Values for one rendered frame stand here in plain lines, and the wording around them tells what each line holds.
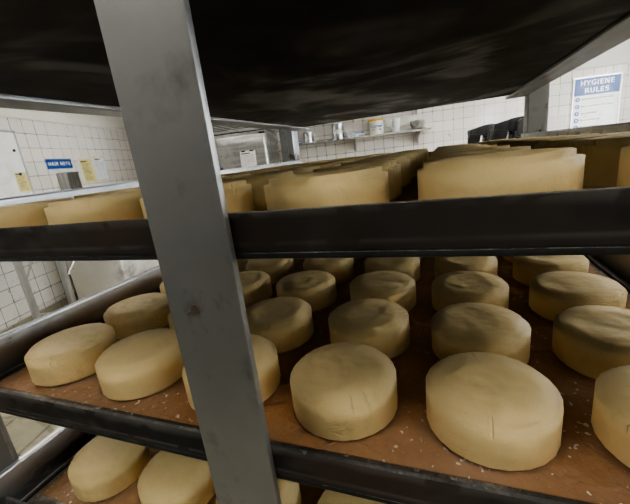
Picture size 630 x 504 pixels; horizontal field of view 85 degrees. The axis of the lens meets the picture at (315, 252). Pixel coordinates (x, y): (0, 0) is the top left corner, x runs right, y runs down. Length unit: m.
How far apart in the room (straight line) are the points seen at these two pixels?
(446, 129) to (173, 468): 5.77
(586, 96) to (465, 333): 6.55
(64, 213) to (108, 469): 0.18
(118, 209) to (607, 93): 6.80
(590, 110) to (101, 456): 6.70
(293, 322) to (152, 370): 0.08
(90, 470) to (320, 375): 0.20
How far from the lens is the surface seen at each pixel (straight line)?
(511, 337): 0.20
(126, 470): 0.31
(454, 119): 5.93
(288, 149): 0.75
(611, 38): 0.37
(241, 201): 0.16
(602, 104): 6.83
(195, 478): 0.27
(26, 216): 0.24
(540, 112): 0.71
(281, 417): 0.18
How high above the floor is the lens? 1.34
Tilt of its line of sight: 15 degrees down
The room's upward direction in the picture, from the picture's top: 7 degrees counter-clockwise
